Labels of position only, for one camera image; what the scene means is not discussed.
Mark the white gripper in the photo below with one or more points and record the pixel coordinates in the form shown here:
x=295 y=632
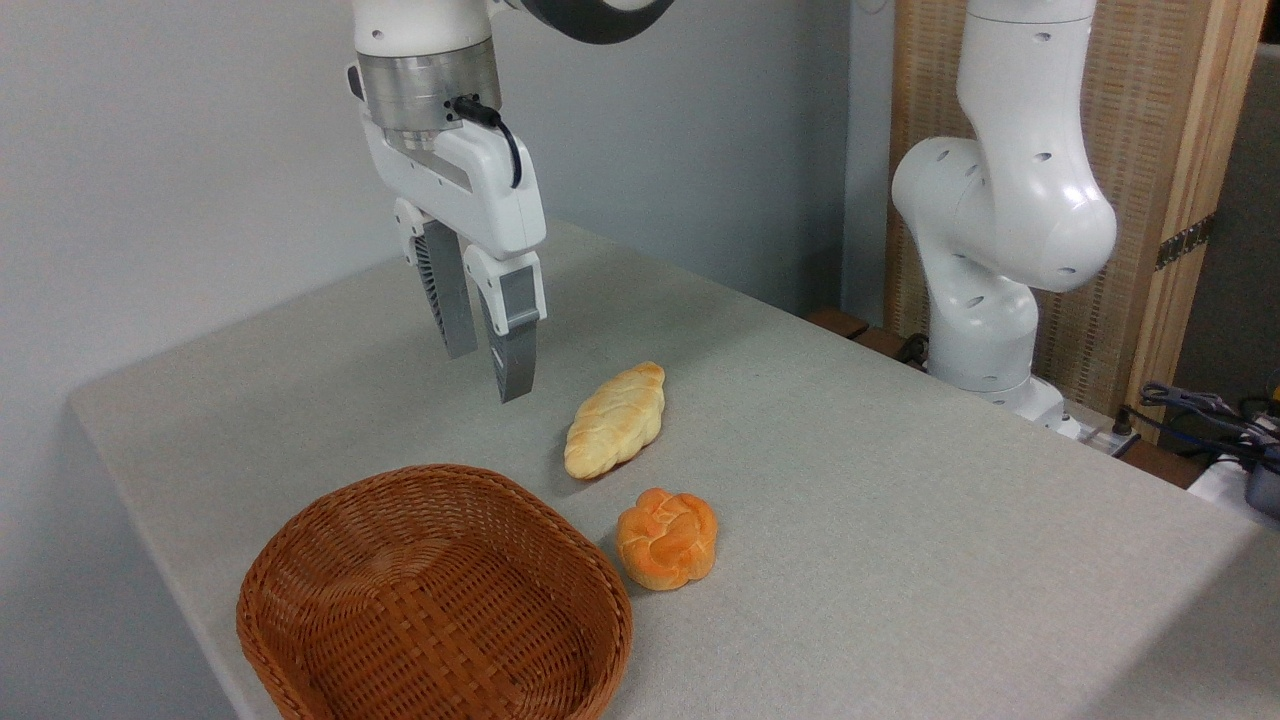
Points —
x=480 y=190

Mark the wooden woven screen panel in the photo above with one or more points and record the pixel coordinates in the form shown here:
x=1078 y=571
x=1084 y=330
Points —
x=1150 y=130

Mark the round orange knotted bread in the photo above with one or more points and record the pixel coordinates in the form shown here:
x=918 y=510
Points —
x=667 y=540

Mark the brown wicker basket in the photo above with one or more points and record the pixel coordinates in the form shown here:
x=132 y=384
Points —
x=430 y=600

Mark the metal screen hinge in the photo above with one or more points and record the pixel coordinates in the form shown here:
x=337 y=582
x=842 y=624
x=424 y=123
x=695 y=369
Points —
x=1185 y=242

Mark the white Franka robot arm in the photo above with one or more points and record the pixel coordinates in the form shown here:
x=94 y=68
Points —
x=1010 y=200

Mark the long pale bread loaf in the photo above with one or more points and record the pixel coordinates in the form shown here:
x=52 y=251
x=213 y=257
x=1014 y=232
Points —
x=615 y=420

